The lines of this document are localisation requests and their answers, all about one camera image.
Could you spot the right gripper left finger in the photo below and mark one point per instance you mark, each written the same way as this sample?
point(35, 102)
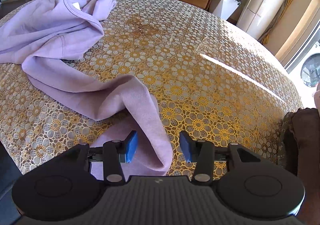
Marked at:
point(116, 152)

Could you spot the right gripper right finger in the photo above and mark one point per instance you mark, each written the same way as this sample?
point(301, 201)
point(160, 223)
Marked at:
point(202, 153)

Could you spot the lilac sweatshirt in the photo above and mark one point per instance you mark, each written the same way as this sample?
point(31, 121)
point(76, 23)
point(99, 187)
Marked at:
point(72, 72)

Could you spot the gold lace tablecloth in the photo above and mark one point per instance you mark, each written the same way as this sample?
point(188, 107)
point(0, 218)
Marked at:
point(218, 83)

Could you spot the brown folded garment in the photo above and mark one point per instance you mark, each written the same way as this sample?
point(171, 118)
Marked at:
point(299, 154)

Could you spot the washing machine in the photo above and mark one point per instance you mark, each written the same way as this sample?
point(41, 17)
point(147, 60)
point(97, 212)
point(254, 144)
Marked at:
point(306, 70)

